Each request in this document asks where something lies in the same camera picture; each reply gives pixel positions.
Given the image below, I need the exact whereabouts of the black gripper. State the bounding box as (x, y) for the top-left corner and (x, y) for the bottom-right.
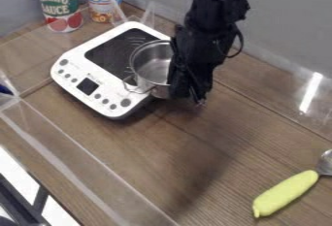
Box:
(167, 24), (241, 105)

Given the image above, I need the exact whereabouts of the silver metal pot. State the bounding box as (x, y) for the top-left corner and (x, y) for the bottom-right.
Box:
(122, 40), (174, 99)

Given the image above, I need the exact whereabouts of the clear acrylic barrier panel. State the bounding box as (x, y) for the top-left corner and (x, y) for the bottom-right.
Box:
(0, 71), (179, 226)

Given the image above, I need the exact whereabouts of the white and black stove top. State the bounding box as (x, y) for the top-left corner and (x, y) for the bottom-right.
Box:
(51, 21), (170, 119)

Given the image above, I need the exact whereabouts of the yellow handled metal spoon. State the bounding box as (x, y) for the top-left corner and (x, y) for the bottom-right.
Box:
(252, 149), (332, 218)

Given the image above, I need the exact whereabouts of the black metal frame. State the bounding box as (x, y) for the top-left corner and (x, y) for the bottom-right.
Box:
(0, 174), (51, 226)

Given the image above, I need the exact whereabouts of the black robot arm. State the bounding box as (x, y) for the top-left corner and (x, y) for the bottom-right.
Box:
(167, 0), (249, 104)

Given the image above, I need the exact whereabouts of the tomato sauce can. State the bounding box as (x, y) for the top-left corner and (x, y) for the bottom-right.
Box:
(39, 0), (83, 33)

